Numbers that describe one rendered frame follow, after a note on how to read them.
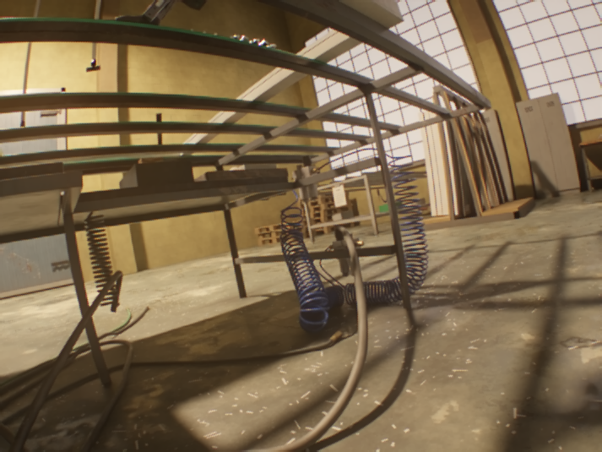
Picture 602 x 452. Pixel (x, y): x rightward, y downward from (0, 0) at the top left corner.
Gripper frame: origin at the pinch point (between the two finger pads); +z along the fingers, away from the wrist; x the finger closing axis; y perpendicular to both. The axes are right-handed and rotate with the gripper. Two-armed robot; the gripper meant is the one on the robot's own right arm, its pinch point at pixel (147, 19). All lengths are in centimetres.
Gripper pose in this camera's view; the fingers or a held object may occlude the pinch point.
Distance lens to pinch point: 82.6
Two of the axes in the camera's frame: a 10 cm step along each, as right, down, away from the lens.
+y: -7.1, -4.0, -5.9
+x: 6.7, -1.2, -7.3
